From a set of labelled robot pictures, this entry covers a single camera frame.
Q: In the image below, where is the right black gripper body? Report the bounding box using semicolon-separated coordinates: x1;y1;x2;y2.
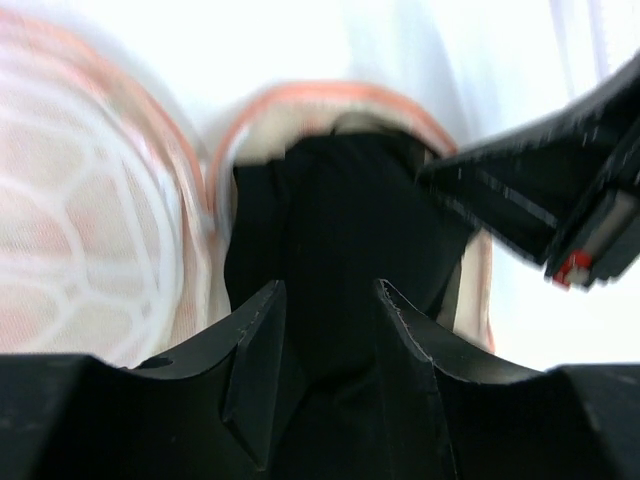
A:
543;114;640;291

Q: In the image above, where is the peach floral mesh laundry bag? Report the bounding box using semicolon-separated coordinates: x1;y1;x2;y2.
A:
0;9;499;371

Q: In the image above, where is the black bra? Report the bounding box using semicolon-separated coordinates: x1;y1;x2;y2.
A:
224;133;474;479

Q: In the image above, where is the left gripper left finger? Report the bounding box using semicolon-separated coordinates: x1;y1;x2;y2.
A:
1;282;286;479

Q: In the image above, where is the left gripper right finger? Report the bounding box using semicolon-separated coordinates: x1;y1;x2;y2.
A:
375;281;639;479

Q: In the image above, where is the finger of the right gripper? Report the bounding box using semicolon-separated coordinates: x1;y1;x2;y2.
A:
419;59;639;265

